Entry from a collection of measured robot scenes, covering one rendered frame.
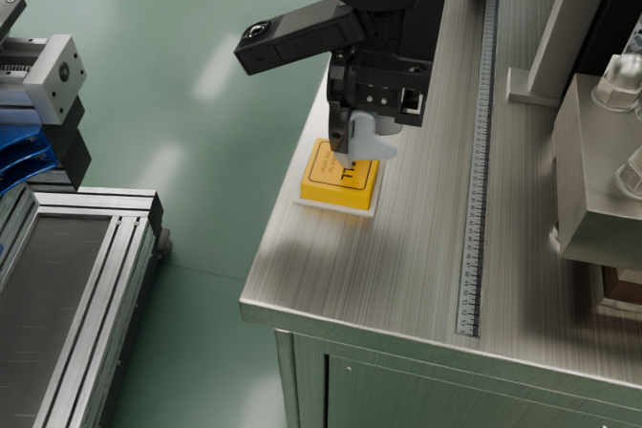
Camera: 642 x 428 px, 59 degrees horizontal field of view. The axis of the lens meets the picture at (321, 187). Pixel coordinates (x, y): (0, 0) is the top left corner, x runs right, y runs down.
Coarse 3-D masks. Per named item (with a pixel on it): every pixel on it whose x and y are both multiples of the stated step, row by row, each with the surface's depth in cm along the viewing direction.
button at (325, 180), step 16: (320, 144) 59; (320, 160) 57; (336, 160) 57; (368, 160) 57; (304, 176) 56; (320, 176) 56; (336, 176) 56; (352, 176) 56; (368, 176) 56; (304, 192) 56; (320, 192) 56; (336, 192) 55; (352, 192) 55; (368, 192) 55; (368, 208) 56
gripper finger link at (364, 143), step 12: (360, 120) 49; (372, 120) 49; (360, 132) 50; (372, 132) 50; (360, 144) 51; (372, 144) 51; (384, 144) 51; (336, 156) 52; (348, 156) 52; (360, 156) 53; (372, 156) 52; (384, 156) 52; (348, 168) 56
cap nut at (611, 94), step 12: (624, 60) 44; (636, 60) 44; (612, 72) 45; (624, 72) 44; (636, 72) 44; (600, 84) 46; (612, 84) 45; (624, 84) 45; (636, 84) 45; (600, 96) 47; (612, 96) 46; (624, 96) 45; (636, 96) 46; (612, 108) 46; (624, 108) 46
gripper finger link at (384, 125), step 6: (354, 108) 52; (372, 114) 53; (378, 120) 54; (384, 120) 54; (390, 120) 53; (378, 126) 54; (384, 126) 54; (390, 126) 54; (396, 126) 54; (402, 126) 54; (378, 132) 55; (384, 132) 55; (390, 132) 54; (396, 132) 54
